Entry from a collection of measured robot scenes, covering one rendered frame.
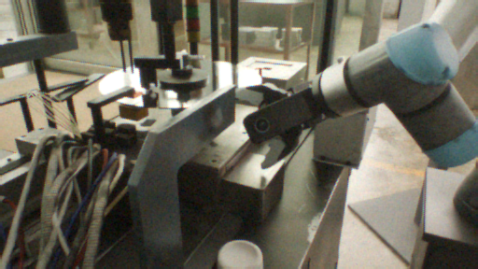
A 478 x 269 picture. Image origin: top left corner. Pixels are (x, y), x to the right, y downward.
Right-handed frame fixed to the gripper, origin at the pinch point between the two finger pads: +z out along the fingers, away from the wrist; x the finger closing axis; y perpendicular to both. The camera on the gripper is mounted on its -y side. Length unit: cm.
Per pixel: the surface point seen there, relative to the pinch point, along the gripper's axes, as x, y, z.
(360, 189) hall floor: -56, 130, 76
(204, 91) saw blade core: 10.1, -1.2, 3.9
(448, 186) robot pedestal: -27.1, 32.9, -15.1
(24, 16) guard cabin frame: 79, 6, 104
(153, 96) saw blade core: 12.4, -9.9, 7.4
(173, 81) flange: 14.6, -3.6, 8.9
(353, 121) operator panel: -7.3, 25.0, -5.8
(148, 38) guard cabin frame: 44, 28, 59
